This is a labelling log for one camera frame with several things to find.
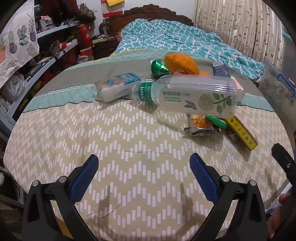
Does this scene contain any teal patterned quilt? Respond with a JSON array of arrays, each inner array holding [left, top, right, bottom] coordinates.
[[114, 19, 265, 80]]

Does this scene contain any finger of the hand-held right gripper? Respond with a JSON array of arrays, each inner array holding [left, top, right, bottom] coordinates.
[[271, 143, 296, 188]]

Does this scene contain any person's right hand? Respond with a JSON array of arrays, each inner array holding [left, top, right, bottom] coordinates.
[[266, 193, 289, 240]]

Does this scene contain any white cactus print cloth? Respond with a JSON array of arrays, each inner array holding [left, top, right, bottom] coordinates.
[[0, 0, 40, 87]]

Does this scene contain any red white wall calendar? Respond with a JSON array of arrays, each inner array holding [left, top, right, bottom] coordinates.
[[102, 0, 126, 18]]

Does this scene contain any clear plastic storage box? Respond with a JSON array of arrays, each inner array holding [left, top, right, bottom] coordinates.
[[258, 59, 296, 121]]

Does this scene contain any carved wooden headboard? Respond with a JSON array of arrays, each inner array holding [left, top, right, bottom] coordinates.
[[99, 4, 194, 55]]

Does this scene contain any silver foil wrapper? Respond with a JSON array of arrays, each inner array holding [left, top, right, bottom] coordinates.
[[183, 125, 220, 138]]

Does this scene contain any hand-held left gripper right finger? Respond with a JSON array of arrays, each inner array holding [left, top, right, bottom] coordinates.
[[189, 153, 269, 241]]

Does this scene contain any clear packet with orange snack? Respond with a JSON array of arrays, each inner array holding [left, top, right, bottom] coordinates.
[[191, 113, 208, 128]]

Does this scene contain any pile of dark red clothes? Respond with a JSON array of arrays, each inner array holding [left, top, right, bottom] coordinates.
[[50, 0, 79, 18]]

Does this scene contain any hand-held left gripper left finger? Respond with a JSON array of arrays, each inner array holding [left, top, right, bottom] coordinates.
[[21, 154, 100, 241]]

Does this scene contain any white blue tissue packet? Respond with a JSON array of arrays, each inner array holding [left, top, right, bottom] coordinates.
[[95, 72, 142, 102]]

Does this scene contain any yellow long box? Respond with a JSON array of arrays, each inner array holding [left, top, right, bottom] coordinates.
[[225, 116, 258, 151]]

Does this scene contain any blue grey carton box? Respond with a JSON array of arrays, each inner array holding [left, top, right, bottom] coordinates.
[[212, 62, 230, 78]]

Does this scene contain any grey metal shelf rack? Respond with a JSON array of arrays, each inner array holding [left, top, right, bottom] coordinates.
[[0, 22, 80, 130]]

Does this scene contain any green snack wrapper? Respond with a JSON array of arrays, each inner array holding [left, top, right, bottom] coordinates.
[[205, 115, 228, 130]]

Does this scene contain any green drink can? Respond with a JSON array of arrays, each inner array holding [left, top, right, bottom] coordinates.
[[150, 58, 171, 77]]

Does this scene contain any grey plastic bag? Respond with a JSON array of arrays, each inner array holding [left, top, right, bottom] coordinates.
[[0, 72, 26, 100]]

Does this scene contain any clear plastic bottle green label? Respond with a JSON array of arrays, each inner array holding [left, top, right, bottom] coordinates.
[[129, 75, 245, 118]]

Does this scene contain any camouflage bag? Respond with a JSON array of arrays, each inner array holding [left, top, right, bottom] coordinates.
[[77, 3, 96, 21]]

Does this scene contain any beige leaf print curtain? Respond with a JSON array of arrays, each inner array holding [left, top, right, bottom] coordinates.
[[194, 0, 287, 70]]

